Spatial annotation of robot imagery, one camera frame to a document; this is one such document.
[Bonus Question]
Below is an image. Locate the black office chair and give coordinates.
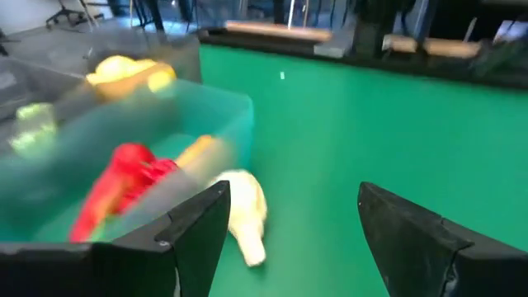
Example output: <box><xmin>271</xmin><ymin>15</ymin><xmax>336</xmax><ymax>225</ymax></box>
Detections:
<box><xmin>44</xmin><ymin>0</ymin><xmax>106</xmax><ymax>26</ymax></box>

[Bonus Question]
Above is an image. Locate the long red pepper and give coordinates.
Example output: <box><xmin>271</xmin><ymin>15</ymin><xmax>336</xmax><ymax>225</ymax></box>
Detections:
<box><xmin>68</xmin><ymin>142</ymin><xmax>160</xmax><ymax>243</ymax></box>

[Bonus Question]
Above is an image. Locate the black table frame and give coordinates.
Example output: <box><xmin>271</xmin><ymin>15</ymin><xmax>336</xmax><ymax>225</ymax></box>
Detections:
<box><xmin>196</xmin><ymin>25</ymin><xmax>528</xmax><ymax>90</ymax></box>

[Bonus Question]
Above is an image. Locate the grey translucent plastic basket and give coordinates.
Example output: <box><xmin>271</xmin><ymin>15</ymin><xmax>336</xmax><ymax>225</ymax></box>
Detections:
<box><xmin>80</xmin><ymin>35</ymin><xmax>203</xmax><ymax>104</ymax></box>
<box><xmin>0</xmin><ymin>55</ymin><xmax>90</xmax><ymax>141</ymax></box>

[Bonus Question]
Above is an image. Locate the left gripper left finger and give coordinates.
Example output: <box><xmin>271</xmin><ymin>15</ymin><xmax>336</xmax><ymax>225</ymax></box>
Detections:
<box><xmin>0</xmin><ymin>180</ymin><xmax>232</xmax><ymax>297</ymax></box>

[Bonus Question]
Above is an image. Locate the small red chili pepper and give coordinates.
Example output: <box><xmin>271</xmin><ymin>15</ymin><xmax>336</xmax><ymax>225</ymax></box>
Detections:
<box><xmin>138</xmin><ymin>158</ymin><xmax>179</xmax><ymax>199</ymax></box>

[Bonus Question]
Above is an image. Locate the light green cucumber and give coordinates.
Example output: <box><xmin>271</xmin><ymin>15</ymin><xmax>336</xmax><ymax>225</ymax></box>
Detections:
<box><xmin>7</xmin><ymin>101</ymin><xmax>58</xmax><ymax>156</ymax></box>

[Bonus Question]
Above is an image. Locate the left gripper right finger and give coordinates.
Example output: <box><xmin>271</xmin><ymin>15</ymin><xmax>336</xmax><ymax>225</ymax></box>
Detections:
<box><xmin>357</xmin><ymin>181</ymin><xmax>528</xmax><ymax>297</ymax></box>

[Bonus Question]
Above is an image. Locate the white garlic bulb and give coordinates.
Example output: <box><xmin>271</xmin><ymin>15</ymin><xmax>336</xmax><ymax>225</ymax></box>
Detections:
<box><xmin>208</xmin><ymin>167</ymin><xmax>269</xmax><ymax>268</ymax></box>

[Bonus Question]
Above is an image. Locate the teal plastic bin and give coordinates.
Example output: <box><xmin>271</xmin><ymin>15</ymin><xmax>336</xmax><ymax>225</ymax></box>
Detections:
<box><xmin>0</xmin><ymin>78</ymin><xmax>255</xmax><ymax>244</ymax></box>

